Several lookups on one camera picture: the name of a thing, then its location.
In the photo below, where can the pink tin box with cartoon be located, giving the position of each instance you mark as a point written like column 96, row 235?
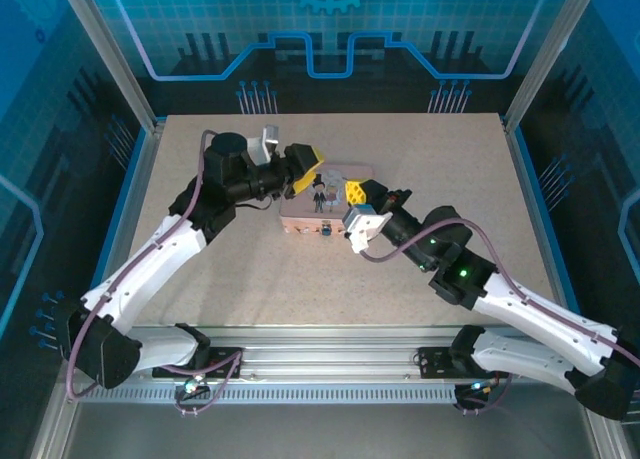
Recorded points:
column 330, row 206

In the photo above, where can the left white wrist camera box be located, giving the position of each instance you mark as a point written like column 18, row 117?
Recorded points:
column 262, row 146

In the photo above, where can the aluminium frame post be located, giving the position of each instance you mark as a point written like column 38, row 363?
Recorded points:
column 107, row 54
column 545, row 54

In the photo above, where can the aluminium mounting rail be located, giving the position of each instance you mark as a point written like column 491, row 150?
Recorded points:
column 325, row 356

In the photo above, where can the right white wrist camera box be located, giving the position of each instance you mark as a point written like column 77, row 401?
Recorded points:
column 365, row 226

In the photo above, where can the lit status light connector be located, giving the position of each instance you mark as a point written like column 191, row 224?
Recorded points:
column 477, row 386
column 194, row 385

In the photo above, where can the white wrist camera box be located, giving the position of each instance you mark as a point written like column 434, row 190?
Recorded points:
column 365, row 226
column 262, row 146

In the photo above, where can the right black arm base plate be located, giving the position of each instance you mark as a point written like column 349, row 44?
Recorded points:
column 432, row 361

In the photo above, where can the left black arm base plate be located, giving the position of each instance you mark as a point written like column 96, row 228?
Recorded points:
column 225, row 361

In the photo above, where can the aluminium table side rail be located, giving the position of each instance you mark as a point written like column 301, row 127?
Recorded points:
column 530, row 189
column 140, row 189

